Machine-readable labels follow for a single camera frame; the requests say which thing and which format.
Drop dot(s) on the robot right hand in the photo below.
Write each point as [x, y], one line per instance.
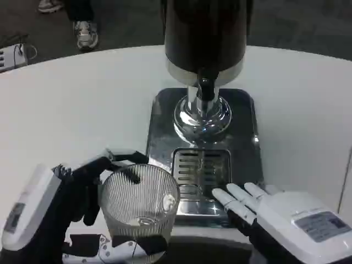
[283, 217]

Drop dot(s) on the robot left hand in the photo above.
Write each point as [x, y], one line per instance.
[35, 200]

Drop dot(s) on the clear ribbed glass cup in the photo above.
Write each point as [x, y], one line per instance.
[132, 198]

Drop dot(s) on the slotted steel drip grid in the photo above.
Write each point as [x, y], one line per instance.
[189, 170]

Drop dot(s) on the white power strip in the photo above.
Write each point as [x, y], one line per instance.
[11, 57]

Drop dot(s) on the steel drip tray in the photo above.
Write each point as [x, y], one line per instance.
[162, 123]

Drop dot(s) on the black dispenser tap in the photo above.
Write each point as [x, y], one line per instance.
[205, 88]

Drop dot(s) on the person's shoe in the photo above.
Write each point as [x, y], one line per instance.
[85, 34]
[49, 5]

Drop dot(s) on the person's leg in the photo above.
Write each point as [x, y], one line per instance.
[79, 9]

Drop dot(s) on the black drink dispenser with chrome stand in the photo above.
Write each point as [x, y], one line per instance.
[203, 35]

